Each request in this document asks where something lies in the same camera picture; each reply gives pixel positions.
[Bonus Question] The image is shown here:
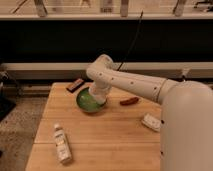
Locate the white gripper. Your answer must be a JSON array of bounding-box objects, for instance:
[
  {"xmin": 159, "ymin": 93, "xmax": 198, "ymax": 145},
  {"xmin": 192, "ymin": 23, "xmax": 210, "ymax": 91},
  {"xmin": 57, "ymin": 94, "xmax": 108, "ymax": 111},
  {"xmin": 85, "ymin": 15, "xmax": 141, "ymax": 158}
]
[{"xmin": 89, "ymin": 81, "xmax": 111, "ymax": 97}]

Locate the white ceramic cup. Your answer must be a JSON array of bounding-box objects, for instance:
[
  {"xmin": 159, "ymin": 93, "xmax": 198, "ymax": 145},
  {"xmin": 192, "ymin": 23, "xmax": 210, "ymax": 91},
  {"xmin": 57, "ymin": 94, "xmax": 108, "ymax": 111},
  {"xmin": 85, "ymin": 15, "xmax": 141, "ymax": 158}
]
[{"xmin": 92, "ymin": 94, "xmax": 106, "ymax": 105}]

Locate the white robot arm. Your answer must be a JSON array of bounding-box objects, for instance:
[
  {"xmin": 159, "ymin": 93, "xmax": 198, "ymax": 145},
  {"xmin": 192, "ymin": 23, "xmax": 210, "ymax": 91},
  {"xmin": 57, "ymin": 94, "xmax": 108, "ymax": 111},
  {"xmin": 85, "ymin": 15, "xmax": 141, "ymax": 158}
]
[{"xmin": 86, "ymin": 54, "xmax": 213, "ymax": 171}]

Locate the green ceramic bowl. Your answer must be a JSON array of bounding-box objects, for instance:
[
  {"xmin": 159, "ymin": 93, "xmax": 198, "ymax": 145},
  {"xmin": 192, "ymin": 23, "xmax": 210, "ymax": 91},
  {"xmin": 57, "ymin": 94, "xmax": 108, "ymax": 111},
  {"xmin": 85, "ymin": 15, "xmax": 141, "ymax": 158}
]
[{"xmin": 76, "ymin": 87, "xmax": 106, "ymax": 113}]

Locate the brown chocolate bar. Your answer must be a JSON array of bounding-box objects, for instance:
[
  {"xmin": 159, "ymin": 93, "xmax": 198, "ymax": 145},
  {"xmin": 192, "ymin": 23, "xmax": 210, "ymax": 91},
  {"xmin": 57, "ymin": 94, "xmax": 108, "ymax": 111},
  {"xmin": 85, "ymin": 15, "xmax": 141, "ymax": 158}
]
[{"xmin": 66, "ymin": 79, "xmax": 85, "ymax": 93}]

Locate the brown sausage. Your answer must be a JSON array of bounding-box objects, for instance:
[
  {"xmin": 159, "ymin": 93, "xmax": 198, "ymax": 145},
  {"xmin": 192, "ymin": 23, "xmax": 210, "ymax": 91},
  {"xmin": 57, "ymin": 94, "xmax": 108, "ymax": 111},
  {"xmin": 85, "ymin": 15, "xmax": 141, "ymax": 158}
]
[{"xmin": 120, "ymin": 97, "xmax": 139, "ymax": 106}]

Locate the white rectangular packet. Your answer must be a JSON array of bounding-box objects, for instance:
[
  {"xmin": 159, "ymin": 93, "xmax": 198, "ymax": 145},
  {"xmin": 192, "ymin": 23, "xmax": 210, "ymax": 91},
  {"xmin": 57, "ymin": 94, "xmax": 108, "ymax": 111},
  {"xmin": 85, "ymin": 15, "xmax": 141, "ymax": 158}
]
[{"xmin": 142, "ymin": 114, "xmax": 161, "ymax": 132}]

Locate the white plastic bottle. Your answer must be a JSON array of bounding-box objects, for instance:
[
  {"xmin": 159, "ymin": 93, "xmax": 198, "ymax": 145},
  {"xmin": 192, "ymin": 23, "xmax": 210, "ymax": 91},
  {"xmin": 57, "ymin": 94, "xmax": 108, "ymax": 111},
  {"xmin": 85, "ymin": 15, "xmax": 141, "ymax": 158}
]
[{"xmin": 54, "ymin": 124, "xmax": 72, "ymax": 165}]

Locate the black cable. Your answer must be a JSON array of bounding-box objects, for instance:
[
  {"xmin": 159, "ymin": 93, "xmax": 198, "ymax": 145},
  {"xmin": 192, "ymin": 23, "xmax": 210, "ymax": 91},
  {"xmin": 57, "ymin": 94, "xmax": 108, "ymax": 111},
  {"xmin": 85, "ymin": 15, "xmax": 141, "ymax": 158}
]
[{"xmin": 116, "ymin": 10, "xmax": 145, "ymax": 72}]

